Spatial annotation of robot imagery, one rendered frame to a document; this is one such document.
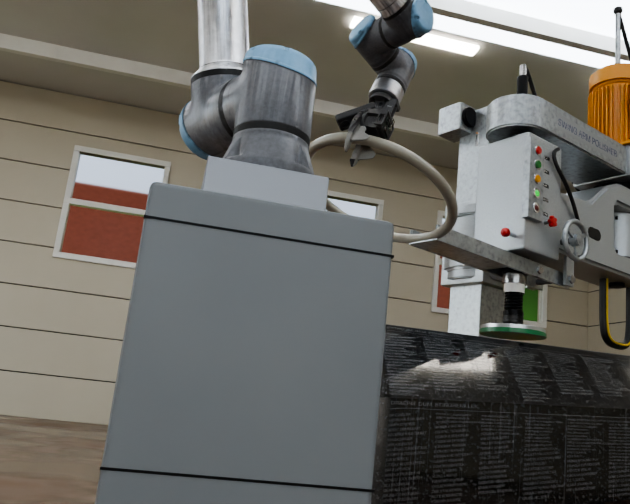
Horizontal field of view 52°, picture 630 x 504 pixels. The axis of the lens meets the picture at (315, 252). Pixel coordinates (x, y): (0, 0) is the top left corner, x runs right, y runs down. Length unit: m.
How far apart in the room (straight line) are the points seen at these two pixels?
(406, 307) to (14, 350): 4.89
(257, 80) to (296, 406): 0.61
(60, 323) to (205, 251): 7.32
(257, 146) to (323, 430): 0.51
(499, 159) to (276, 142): 1.33
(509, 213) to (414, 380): 0.73
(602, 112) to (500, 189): 0.83
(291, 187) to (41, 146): 7.75
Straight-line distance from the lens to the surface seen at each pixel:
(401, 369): 1.90
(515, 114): 2.41
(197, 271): 1.00
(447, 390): 1.90
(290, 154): 1.19
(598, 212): 2.66
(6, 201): 8.67
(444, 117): 3.43
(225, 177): 1.14
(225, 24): 1.48
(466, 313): 3.11
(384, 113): 1.75
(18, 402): 8.33
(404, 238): 2.06
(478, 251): 2.12
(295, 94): 1.25
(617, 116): 3.04
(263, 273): 1.01
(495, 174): 2.39
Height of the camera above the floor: 0.55
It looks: 13 degrees up
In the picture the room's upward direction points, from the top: 6 degrees clockwise
